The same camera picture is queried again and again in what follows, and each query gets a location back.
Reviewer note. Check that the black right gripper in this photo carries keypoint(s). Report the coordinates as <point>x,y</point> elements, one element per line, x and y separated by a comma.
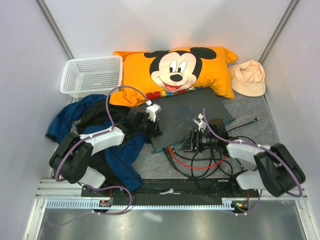
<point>188,145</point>

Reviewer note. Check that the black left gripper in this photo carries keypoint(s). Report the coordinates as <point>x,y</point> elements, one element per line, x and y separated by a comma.
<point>155,130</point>

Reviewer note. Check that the dark grey network switch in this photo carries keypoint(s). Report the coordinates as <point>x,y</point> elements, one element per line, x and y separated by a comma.
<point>178,112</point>

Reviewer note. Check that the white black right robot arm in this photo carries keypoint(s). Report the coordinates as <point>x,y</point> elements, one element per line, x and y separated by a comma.
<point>276,171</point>

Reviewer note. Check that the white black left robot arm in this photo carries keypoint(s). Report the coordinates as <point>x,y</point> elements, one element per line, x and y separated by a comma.
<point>72,157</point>

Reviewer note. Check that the orange Mickey Mouse pillow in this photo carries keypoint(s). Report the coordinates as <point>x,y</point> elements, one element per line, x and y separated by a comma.
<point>164,73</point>

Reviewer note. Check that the blue and black jacket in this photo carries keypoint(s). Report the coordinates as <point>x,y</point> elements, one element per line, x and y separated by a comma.
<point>93,114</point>

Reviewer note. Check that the white plastic mesh basket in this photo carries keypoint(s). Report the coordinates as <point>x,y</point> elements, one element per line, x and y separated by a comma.
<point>91,75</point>

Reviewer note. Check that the beige bucket hat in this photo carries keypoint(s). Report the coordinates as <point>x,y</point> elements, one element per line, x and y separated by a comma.
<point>248,78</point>

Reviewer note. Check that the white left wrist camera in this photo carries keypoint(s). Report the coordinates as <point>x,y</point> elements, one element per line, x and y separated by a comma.
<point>152,111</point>

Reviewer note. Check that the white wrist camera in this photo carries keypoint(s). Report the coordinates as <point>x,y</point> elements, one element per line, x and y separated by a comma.
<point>199,120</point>
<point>152,111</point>

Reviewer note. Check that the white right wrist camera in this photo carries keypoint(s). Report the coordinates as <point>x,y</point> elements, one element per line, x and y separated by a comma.
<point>199,120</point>

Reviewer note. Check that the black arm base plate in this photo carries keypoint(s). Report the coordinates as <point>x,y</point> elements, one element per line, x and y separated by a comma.
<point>174,191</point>

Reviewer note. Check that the aluminium frame rail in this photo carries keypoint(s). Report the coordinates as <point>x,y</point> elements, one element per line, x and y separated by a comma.
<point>50,189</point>

